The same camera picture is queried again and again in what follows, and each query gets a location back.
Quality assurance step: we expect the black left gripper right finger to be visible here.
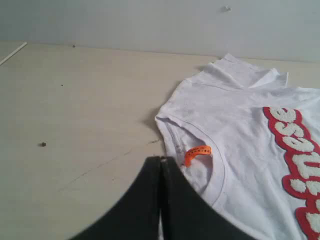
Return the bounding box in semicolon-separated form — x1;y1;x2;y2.
159;157;253;240

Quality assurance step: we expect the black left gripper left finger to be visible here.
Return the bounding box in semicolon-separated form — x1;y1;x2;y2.
72;156;162;240

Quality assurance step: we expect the white t-shirt red lettering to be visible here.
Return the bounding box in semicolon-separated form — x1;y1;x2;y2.
155;54;320;240

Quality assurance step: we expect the white strip on table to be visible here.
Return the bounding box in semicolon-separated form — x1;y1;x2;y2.
0;41;28;66

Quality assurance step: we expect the white wall hook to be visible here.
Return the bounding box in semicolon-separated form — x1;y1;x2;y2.
221;5;232;13

